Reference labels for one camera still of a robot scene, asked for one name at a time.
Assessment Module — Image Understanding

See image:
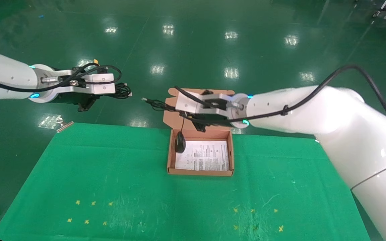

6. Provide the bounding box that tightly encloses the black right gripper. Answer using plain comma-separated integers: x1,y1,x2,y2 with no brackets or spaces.
193,89,234,133

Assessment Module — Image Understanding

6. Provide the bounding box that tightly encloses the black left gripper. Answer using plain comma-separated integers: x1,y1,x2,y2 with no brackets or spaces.
56,93,98,112

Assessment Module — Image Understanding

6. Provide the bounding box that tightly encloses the black wired computer mouse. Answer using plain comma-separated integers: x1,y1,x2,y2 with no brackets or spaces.
142,97,187,154

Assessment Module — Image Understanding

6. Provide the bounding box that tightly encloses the open brown cardboard box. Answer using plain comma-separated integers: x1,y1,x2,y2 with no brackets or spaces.
163,88,239,177

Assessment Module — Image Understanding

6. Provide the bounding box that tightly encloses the metal binder clip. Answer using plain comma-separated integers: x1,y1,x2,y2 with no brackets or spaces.
56,121,74,134

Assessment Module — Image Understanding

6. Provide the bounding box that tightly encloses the white printed paper sheet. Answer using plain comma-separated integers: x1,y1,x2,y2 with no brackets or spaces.
175,140,230,171

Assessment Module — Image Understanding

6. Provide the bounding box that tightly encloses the green table mat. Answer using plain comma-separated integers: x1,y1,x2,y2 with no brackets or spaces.
0,123,372,241

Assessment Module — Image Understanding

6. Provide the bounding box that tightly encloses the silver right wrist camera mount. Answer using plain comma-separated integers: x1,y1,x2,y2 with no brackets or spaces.
175,93,238,118

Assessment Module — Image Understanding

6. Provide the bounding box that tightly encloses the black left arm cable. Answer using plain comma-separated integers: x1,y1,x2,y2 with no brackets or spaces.
0,65,123,94

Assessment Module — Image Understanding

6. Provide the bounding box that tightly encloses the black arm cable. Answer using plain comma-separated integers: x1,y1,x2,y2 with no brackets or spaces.
0,65,123,94
174,65,386,123

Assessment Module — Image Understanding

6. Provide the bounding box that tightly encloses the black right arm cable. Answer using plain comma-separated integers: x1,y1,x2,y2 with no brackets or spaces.
174,65,386,123

